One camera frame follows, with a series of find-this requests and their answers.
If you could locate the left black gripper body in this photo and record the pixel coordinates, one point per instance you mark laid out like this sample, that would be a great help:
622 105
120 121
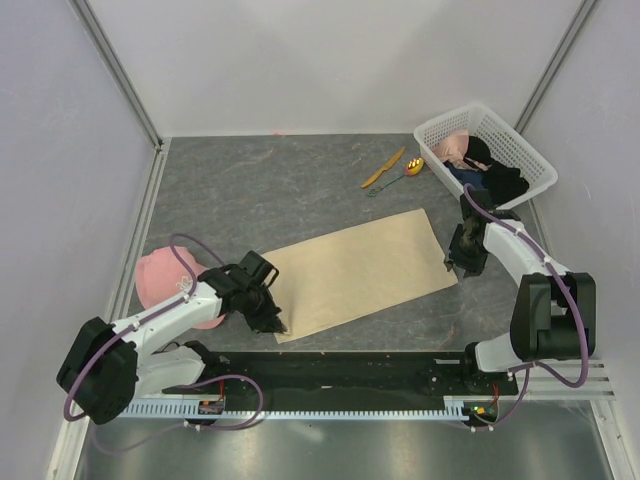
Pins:
259 304

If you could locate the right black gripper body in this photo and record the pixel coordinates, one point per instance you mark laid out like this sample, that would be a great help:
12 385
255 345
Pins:
460 245

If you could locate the beige cloth napkin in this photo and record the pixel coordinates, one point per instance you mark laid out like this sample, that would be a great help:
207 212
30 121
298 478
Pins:
336 278

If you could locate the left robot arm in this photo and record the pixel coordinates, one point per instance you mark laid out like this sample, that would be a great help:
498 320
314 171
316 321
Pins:
110 364

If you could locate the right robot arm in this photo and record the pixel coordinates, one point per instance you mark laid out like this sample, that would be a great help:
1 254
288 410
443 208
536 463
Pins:
553 324

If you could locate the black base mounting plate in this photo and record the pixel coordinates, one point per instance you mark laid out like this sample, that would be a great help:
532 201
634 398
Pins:
282 375

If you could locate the navy cloth in basket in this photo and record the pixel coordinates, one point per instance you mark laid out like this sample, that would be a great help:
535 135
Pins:
458 178

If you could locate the black clothes in basket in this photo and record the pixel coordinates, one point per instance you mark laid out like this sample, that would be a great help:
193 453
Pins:
503 183

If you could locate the pink baseball cap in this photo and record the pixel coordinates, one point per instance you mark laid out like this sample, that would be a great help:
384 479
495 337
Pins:
160 276

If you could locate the pink cloth in basket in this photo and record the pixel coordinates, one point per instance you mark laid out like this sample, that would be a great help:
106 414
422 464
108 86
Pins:
453 148

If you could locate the white plastic basket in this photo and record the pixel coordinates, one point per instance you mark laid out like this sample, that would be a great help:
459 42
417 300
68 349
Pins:
505 144

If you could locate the yellow plastic knife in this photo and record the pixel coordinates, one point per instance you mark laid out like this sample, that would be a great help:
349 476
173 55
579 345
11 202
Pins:
386 167

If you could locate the colourful spoon green handle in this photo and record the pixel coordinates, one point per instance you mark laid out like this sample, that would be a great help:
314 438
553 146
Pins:
412 168

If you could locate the white slotted cable duct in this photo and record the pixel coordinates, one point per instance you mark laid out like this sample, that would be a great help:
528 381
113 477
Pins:
201 408

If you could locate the right aluminium frame post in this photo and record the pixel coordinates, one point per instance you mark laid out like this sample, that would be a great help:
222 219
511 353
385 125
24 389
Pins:
568 40

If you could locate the aluminium frame post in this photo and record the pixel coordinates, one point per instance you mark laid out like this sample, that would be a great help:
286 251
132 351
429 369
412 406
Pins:
568 40
99 38

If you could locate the left aluminium frame post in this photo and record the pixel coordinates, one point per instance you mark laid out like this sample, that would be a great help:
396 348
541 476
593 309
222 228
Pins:
99 38

